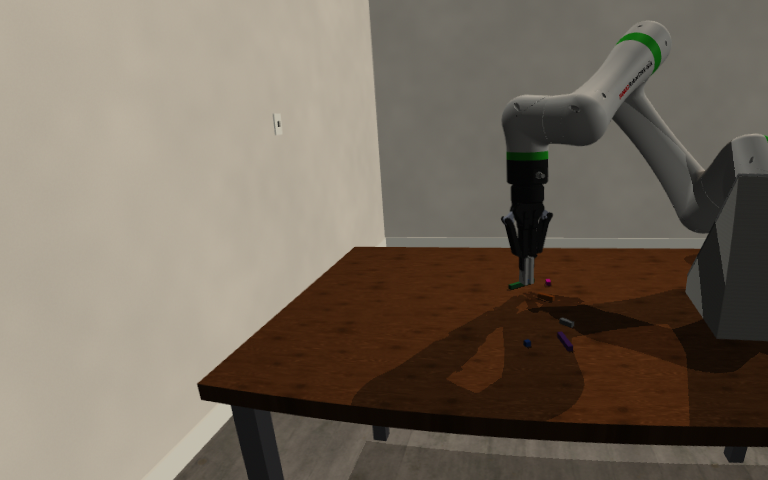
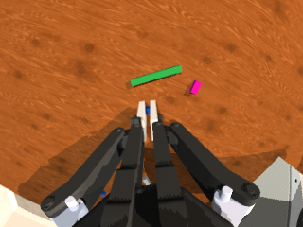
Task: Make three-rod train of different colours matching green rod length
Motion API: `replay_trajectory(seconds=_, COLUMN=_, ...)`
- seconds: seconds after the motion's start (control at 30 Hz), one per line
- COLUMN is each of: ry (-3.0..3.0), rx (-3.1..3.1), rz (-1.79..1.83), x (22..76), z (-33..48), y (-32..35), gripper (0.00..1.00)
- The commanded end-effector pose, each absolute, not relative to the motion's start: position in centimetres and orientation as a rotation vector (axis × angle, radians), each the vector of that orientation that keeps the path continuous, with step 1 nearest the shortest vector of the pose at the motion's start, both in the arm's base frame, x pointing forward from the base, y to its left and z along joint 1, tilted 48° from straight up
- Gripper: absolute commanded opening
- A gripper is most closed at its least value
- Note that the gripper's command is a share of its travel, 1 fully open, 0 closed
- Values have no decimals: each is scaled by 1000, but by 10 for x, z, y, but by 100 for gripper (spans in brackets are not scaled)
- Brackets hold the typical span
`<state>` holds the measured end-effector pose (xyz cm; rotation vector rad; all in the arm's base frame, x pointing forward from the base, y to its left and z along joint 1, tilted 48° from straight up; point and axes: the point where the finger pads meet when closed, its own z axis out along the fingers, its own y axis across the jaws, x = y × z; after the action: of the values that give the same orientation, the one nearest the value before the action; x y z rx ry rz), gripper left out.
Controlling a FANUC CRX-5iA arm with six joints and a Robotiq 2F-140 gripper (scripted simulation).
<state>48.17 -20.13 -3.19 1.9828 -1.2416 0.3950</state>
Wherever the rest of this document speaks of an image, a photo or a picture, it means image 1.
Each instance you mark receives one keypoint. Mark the purple rod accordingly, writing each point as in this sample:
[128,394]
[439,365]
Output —
[564,340]

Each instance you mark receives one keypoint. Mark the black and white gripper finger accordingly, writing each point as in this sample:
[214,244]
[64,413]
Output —
[536,238]
[519,245]

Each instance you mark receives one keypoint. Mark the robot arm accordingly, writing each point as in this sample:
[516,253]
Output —
[532,122]

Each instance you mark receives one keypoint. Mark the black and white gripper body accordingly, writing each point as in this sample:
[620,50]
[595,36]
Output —
[520,196]

